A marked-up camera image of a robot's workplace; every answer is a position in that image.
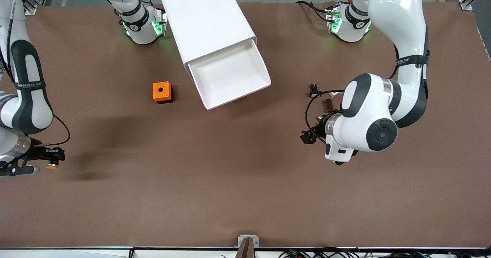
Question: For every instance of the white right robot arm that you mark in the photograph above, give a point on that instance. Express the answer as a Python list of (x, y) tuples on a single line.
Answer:
[(28, 108)]

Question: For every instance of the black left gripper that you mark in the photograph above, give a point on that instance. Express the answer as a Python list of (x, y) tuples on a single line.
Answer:
[(319, 128)]

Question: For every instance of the black white rectangular switch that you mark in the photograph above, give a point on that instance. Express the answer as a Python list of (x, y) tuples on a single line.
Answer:
[(315, 92)]

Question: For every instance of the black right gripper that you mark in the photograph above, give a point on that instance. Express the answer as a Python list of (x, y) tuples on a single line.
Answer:
[(39, 152)]

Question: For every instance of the orange box with hole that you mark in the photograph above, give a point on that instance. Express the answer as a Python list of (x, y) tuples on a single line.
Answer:
[(161, 90)]

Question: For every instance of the silver metal fitting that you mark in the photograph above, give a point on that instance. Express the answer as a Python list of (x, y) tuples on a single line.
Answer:
[(320, 118)]

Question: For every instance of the white curved plastic clip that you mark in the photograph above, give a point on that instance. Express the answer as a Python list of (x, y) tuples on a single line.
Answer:
[(335, 93)]

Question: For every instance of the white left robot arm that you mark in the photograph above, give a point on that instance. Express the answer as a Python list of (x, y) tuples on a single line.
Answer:
[(399, 20)]

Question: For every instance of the brown table mat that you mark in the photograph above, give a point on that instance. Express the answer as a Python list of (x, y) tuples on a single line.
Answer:
[(245, 173)]

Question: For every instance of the grey mounting bracket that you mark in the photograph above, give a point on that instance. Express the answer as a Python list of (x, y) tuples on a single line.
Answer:
[(248, 238)]

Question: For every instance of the brown terminal block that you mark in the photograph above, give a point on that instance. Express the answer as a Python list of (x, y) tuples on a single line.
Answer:
[(328, 104)]

